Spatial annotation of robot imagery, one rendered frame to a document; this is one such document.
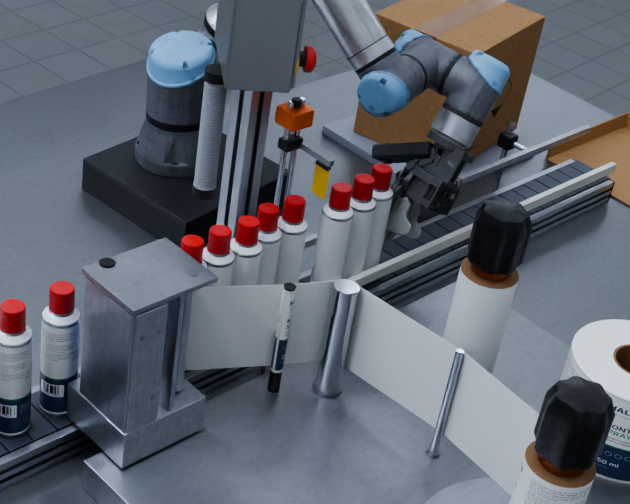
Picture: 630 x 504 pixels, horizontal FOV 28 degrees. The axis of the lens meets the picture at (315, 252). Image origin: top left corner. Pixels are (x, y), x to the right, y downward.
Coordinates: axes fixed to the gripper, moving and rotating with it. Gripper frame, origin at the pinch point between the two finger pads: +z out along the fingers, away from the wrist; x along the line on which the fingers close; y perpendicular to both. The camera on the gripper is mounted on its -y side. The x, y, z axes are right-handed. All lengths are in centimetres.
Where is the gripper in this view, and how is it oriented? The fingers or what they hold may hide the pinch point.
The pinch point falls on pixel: (381, 236)
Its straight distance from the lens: 215.9
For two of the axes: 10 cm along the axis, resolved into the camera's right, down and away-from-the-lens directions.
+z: -4.8, 8.6, 1.6
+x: 5.5, 1.6, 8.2
